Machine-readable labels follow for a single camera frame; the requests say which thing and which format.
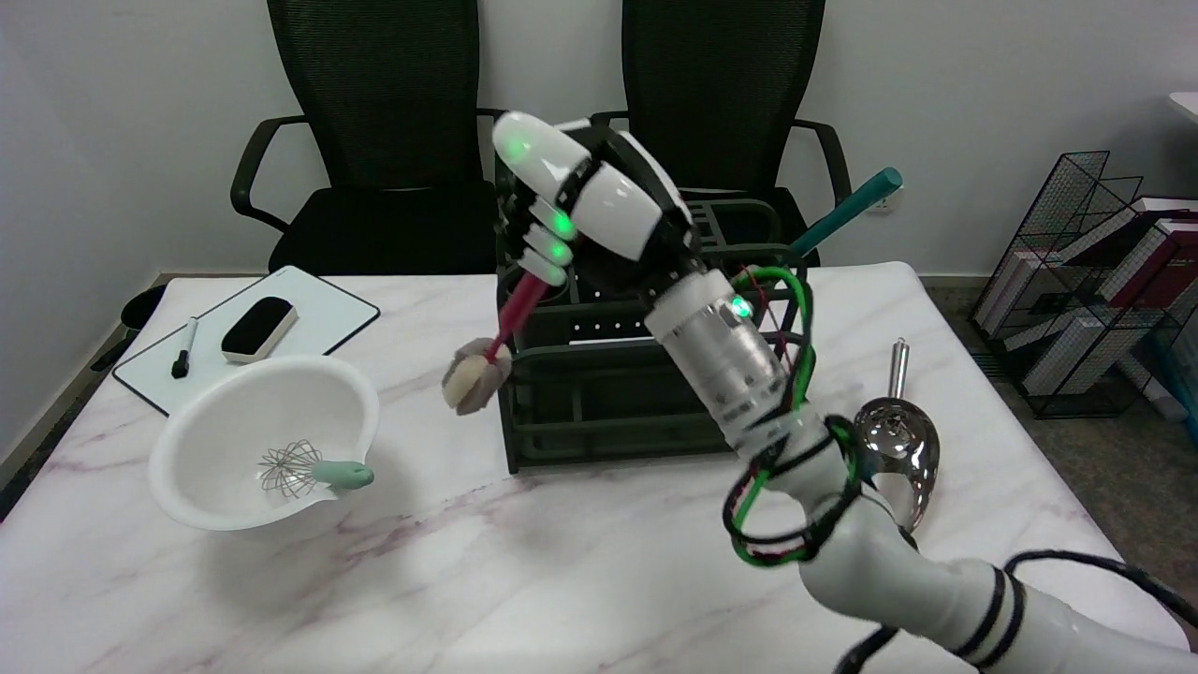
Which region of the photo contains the mint handled wire whisk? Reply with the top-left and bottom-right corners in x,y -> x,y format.
257,440 -> 375,497

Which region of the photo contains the black whiteboard marker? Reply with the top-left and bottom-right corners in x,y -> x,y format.
171,317 -> 200,380

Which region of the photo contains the dark green dish rack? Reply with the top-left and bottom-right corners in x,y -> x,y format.
494,197 -> 817,475

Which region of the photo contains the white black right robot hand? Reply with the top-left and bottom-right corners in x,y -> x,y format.
491,110 -> 703,293

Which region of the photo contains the teal sponge bottle brush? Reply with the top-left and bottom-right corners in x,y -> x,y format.
786,167 -> 903,258

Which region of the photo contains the white paper stack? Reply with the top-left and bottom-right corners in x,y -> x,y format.
1020,314 -> 1124,394

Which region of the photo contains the maroon hardcover book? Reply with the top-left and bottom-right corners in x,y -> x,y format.
1109,217 -> 1198,310

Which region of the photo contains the black mesh office chair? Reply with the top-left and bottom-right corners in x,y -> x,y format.
586,0 -> 853,272
230,0 -> 518,276

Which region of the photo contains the black wire mesh file rack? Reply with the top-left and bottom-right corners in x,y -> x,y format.
969,150 -> 1198,420

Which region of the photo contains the shiny metal scoop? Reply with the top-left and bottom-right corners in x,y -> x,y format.
852,339 -> 941,535

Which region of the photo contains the black white whiteboard eraser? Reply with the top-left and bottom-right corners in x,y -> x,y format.
221,297 -> 300,365

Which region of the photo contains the small white whiteboard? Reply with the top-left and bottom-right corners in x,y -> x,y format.
112,266 -> 382,417

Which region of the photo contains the black round floor object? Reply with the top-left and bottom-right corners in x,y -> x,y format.
120,284 -> 169,333

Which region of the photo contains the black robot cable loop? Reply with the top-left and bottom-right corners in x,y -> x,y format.
833,550 -> 1198,674

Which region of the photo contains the pink sponge bottle brush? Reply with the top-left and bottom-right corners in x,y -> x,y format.
442,267 -> 553,416

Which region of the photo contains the green robot cable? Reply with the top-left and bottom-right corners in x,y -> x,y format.
725,267 -> 867,567

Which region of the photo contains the white plastic mixing bowl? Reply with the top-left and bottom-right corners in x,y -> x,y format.
148,355 -> 381,533

